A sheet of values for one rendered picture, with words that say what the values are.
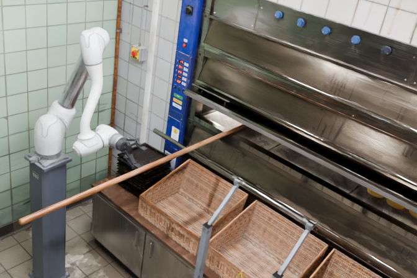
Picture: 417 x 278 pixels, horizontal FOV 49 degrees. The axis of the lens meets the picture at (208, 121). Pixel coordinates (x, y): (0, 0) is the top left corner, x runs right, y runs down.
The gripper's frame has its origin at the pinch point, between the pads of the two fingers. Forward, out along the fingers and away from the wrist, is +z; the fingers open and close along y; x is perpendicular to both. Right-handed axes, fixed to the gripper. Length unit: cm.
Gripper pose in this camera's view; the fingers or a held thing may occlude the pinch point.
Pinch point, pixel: (143, 159)
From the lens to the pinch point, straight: 265.0
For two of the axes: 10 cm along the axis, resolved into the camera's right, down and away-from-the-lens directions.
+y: -1.6, 8.8, 4.4
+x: -6.6, 2.4, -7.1
